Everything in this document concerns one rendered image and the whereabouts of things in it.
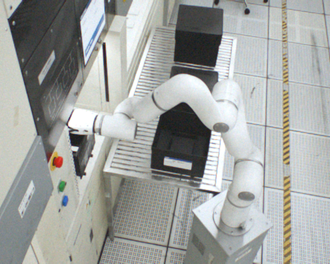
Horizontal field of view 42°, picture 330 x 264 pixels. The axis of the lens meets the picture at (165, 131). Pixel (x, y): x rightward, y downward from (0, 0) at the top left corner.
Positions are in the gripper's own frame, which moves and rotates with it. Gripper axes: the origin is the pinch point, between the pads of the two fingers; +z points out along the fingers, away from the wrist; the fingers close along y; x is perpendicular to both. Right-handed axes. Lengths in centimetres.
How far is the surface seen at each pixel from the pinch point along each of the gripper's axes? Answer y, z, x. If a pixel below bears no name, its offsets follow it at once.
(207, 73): 87, -55, -39
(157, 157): 19, -38, -39
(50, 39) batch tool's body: -16, -10, 52
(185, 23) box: 112, -37, -24
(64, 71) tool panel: -9.8, -10.0, 34.8
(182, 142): 39, -49, -48
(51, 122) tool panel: -25.4, -10.0, 26.6
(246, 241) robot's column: -12, -86, -49
